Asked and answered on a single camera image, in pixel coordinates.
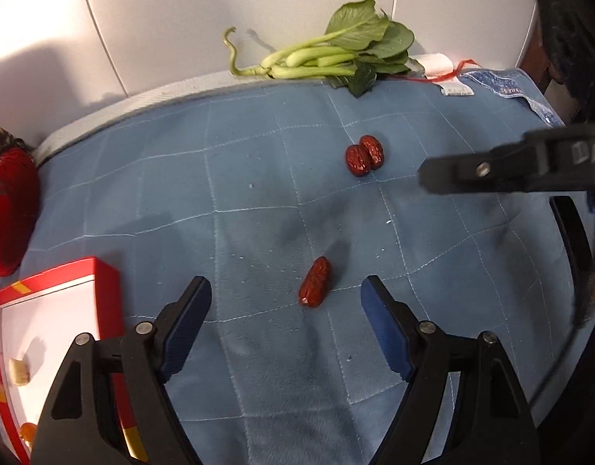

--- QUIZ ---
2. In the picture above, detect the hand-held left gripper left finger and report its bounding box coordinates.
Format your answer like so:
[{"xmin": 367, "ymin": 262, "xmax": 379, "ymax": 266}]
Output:
[{"xmin": 30, "ymin": 275, "xmax": 213, "ymax": 465}]

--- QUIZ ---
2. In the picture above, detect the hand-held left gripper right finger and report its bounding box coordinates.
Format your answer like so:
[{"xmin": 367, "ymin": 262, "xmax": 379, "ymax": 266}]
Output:
[{"xmin": 360, "ymin": 274, "xmax": 540, "ymax": 465}]

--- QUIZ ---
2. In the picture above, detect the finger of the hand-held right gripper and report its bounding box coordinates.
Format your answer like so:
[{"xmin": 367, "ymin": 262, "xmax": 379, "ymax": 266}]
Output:
[
  {"xmin": 418, "ymin": 133, "xmax": 552, "ymax": 195},
  {"xmin": 549, "ymin": 196, "xmax": 595, "ymax": 329}
]

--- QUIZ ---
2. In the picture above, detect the red date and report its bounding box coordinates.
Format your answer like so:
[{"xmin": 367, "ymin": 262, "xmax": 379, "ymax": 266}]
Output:
[
  {"xmin": 345, "ymin": 144, "xmax": 371, "ymax": 177},
  {"xmin": 297, "ymin": 256, "xmax": 333, "ymax": 309},
  {"xmin": 358, "ymin": 134, "xmax": 386, "ymax": 170}
]

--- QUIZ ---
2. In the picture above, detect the red box with white inside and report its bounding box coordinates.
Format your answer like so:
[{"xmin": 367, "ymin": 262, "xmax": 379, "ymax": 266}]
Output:
[{"xmin": 0, "ymin": 257, "xmax": 150, "ymax": 465}]

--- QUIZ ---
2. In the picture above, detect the blue patterned towel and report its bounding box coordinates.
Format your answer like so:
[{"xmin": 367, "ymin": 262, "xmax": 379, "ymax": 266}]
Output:
[{"xmin": 459, "ymin": 69, "xmax": 567, "ymax": 129}]

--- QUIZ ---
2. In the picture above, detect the dark wooden furniture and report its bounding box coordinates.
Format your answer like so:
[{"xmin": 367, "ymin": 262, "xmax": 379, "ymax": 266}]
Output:
[{"xmin": 518, "ymin": 24, "xmax": 555, "ymax": 102}]

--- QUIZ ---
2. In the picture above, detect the white folded cloth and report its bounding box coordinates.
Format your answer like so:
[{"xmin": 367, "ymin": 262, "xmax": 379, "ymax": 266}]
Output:
[{"xmin": 416, "ymin": 53, "xmax": 456, "ymax": 78}]

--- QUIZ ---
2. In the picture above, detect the dark cloth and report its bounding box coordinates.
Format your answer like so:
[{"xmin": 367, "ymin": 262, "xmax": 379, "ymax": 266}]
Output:
[{"xmin": 532, "ymin": 0, "xmax": 595, "ymax": 127}]

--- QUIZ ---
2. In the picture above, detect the blue quilted blanket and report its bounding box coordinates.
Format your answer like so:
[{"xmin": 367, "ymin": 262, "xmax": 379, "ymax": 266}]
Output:
[{"xmin": 0, "ymin": 70, "xmax": 595, "ymax": 465}]

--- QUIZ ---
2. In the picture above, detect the beige fruit piece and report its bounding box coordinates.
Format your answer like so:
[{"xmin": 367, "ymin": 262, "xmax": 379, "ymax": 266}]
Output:
[{"xmin": 9, "ymin": 358, "xmax": 31, "ymax": 387}]

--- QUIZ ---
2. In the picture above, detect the green bok choy bunch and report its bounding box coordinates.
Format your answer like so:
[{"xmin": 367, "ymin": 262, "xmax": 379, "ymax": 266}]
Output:
[{"xmin": 223, "ymin": 0, "xmax": 424, "ymax": 98}]

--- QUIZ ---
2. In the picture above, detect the red cloth bundle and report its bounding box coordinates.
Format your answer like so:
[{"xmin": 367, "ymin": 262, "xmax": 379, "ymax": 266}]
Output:
[{"xmin": 0, "ymin": 148, "xmax": 41, "ymax": 277}]

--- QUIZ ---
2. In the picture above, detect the brown fuzzy cloth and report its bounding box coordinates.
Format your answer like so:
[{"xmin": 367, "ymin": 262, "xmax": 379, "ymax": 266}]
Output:
[{"xmin": 0, "ymin": 125, "xmax": 34, "ymax": 165}]

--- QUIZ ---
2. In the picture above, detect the white tag red string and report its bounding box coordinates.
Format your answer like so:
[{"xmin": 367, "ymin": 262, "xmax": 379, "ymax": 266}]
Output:
[{"xmin": 399, "ymin": 59, "xmax": 480, "ymax": 83}]

